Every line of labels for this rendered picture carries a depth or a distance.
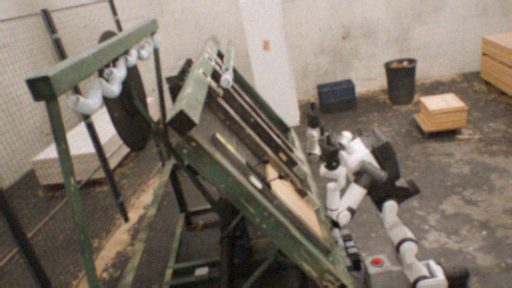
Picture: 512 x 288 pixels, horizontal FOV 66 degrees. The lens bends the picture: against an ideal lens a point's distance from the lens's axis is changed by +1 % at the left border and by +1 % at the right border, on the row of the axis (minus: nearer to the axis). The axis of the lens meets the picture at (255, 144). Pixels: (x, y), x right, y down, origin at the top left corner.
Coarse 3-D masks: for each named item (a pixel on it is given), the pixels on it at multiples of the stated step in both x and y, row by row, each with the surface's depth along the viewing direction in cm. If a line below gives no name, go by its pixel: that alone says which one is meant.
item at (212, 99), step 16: (224, 64) 225; (208, 80) 225; (224, 80) 228; (208, 96) 229; (224, 112) 233; (240, 128) 237; (256, 144) 242; (272, 160) 247; (288, 176) 252; (304, 192) 257
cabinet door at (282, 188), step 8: (272, 168) 248; (272, 176) 236; (272, 184) 224; (280, 184) 240; (280, 192) 228; (288, 192) 242; (288, 200) 230; (296, 200) 245; (296, 208) 233; (304, 208) 248; (304, 216) 236; (312, 216) 250; (312, 224) 238; (320, 232) 240
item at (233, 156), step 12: (216, 132) 197; (216, 144) 195; (228, 144) 200; (228, 156) 198; (240, 156) 203; (240, 168) 201; (264, 192) 207; (288, 216) 213; (300, 228) 217; (312, 228) 222; (312, 240) 220; (324, 240) 226; (324, 252) 224
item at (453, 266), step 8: (440, 264) 272; (448, 264) 270; (456, 264) 269; (464, 264) 269; (400, 272) 296; (448, 272) 266; (456, 272) 266; (464, 272) 266; (400, 280) 289; (408, 280) 287; (448, 280) 266; (456, 280) 266; (464, 280) 267
